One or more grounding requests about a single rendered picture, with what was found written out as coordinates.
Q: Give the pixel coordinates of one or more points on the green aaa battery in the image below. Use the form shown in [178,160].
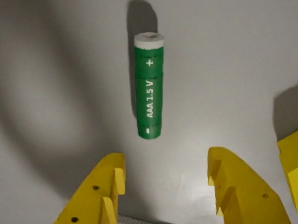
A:
[149,59]

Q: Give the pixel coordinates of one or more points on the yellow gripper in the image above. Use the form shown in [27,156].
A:
[241,195]

